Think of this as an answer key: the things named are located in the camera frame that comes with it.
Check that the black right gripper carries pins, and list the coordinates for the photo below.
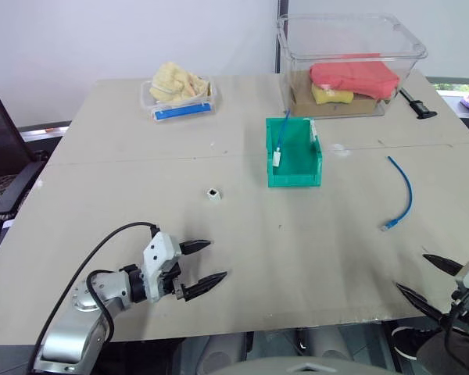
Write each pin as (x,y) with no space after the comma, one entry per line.
(463,308)

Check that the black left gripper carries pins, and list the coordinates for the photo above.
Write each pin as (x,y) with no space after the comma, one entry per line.
(170,281)

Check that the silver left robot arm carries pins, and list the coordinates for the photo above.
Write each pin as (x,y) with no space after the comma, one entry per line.
(82,312)

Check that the small white connector block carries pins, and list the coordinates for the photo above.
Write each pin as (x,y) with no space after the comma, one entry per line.
(213,194)

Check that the grey rounded shape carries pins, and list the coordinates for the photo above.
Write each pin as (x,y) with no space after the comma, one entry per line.
(324,341)
(226,349)

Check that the green plastic bin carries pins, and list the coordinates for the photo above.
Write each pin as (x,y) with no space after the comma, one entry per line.
(297,160)

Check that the blue and white label strip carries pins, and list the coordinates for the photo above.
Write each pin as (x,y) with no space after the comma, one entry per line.
(181,111)

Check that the small clear plastic container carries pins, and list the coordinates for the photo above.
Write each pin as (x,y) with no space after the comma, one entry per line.
(180,103)

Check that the black clamp tool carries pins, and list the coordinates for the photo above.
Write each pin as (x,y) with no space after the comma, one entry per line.
(418,106)

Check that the yellow crumpled cloth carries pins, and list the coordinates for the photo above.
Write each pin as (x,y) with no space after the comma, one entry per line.
(174,84)

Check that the yellow sponge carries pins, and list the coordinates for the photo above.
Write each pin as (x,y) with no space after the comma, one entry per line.
(330,95)

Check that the red cloth bundle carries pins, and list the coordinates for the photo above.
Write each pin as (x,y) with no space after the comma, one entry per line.
(355,80)

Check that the black office chair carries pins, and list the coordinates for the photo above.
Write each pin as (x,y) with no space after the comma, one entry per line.
(4,148)

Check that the large clear plastic container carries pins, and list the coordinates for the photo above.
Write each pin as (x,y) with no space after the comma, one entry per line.
(355,47)

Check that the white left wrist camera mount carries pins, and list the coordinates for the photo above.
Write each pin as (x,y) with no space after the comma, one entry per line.
(160,250)

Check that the dark vertical wall post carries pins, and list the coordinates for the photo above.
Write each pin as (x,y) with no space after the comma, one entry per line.
(282,35)

